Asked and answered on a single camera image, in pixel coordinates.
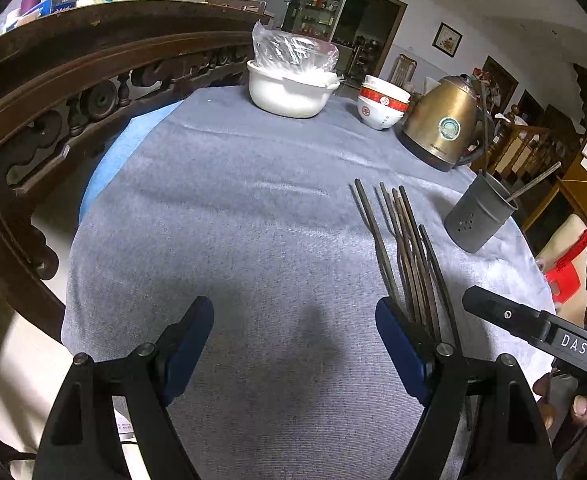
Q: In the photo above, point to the red patterned white bowl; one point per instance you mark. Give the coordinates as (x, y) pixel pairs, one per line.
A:
(386, 87)
(378, 117)

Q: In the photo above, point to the red plastic stool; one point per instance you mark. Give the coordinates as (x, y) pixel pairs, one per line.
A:
(566, 282)

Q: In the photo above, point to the grey tablecloth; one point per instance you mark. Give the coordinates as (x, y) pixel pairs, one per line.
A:
(253, 240)

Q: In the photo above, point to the person's right hand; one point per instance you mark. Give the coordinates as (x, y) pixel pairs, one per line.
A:
(584, 406)

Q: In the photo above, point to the white ceramic pot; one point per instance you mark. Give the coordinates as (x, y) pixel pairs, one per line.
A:
(288, 95)

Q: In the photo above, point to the blue under cloth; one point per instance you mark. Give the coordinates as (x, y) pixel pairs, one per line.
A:
(108, 160)

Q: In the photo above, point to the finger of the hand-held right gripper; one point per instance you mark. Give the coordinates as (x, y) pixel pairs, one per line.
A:
(493, 307)

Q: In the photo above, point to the wooden chair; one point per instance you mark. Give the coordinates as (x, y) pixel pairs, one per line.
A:
(403, 67)

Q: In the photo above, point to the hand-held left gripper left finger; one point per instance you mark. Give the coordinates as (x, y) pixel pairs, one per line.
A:
(188, 350)

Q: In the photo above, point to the shelf of jars and bottles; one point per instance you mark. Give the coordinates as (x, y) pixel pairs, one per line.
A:
(318, 5)

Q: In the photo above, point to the clear plastic bag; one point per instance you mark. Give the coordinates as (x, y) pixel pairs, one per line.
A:
(293, 47)

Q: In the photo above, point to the framed wall picture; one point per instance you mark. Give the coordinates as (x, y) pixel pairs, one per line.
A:
(447, 40)

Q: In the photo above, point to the gold electric kettle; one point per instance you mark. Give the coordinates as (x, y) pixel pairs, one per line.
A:
(438, 110)

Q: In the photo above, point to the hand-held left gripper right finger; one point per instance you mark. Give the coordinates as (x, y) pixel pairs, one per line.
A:
(403, 350)

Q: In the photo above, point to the wooden stair railing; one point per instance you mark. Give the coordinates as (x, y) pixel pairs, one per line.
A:
(528, 145)

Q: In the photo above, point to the dark wooden chopstick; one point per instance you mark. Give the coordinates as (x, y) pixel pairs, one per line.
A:
(436, 270)
(402, 225)
(373, 232)
(536, 180)
(413, 225)
(485, 135)
(392, 220)

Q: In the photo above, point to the carved dark wooden bench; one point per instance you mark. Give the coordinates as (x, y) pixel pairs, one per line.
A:
(48, 60)

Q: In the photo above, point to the grey perforated chopstick holder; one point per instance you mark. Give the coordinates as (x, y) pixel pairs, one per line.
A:
(473, 220)

